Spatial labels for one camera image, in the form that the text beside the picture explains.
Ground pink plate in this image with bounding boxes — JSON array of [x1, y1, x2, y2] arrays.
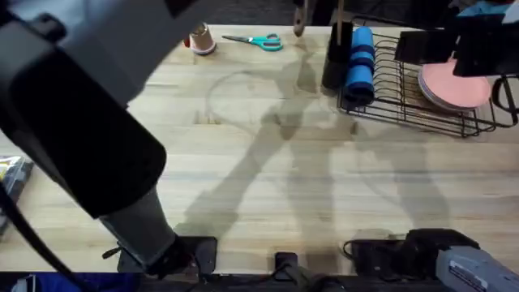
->
[[417, 56, 493, 113]]

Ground blue cylindrical cup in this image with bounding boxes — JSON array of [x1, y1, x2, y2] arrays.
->
[[343, 25, 376, 105]]

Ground black cutlery holder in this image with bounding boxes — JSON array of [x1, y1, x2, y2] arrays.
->
[[321, 21, 354, 90]]

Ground copper coloured tape roll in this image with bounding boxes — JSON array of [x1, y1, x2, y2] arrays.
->
[[187, 22, 217, 56]]

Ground blue cloth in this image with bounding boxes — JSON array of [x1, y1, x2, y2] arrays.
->
[[11, 272, 141, 292]]

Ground clear plastic bag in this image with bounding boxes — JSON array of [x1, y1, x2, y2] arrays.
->
[[0, 155, 35, 237]]

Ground black wire dish rack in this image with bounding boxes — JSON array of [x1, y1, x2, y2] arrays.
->
[[337, 15, 519, 139]]

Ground teal handled scissors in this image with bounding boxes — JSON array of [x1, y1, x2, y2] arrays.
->
[[221, 32, 284, 53]]

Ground black rail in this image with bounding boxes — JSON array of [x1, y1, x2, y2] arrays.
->
[[0, 271, 447, 292]]

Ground black cable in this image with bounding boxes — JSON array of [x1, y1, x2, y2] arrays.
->
[[0, 182, 88, 292]]

